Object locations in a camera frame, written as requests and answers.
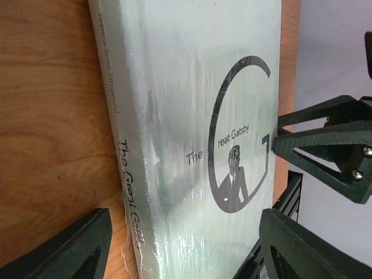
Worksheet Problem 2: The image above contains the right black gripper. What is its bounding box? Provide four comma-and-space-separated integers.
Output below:
273, 95, 371, 203

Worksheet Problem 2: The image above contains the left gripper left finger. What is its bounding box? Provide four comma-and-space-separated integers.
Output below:
1, 208, 113, 278

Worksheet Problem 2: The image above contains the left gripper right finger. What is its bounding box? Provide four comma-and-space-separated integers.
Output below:
258, 208, 372, 279

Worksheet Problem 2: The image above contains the grey booklet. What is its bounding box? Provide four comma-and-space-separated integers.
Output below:
89, 1, 282, 278

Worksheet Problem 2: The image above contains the black aluminium rail base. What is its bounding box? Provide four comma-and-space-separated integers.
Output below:
234, 171, 303, 278

